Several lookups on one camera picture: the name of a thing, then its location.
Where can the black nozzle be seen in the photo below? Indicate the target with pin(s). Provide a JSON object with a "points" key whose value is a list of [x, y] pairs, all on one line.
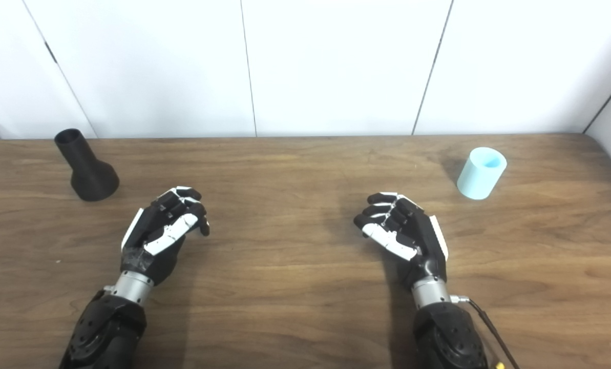
{"points": [[92, 177]]}

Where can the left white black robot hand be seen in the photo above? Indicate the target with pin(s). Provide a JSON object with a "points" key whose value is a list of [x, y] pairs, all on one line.
{"points": [[151, 225]]}

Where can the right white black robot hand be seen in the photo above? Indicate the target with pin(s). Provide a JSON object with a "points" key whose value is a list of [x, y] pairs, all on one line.
{"points": [[418, 230]]}

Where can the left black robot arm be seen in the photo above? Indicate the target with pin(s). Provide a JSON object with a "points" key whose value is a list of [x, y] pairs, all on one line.
{"points": [[105, 328]]}

